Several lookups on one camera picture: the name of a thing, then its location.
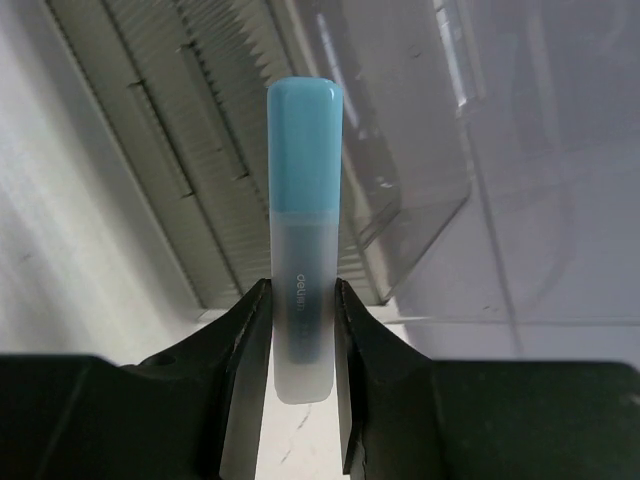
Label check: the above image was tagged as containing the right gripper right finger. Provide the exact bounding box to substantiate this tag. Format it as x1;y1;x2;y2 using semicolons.
335;280;639;479

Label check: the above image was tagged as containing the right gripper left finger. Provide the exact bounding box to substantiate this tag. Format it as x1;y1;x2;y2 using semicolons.
1;280;272;479

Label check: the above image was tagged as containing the clear plastic drawer organizer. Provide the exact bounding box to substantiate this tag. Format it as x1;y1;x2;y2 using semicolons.
46;1;639;324

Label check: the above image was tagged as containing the blue cap highlighter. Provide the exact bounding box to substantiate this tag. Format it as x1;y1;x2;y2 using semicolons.
267;77;343;405

